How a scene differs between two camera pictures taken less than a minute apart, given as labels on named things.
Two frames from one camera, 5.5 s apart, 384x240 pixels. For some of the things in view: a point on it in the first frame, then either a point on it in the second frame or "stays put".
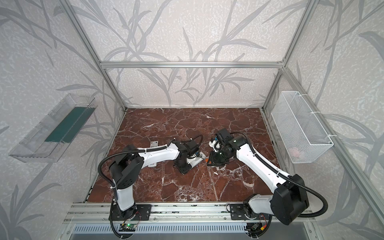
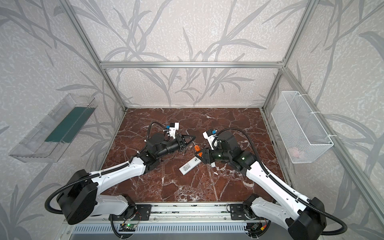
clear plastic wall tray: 49,139 stays put
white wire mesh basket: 303,137 stays put
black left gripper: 186,163 to 180,144
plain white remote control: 192,161 stays put
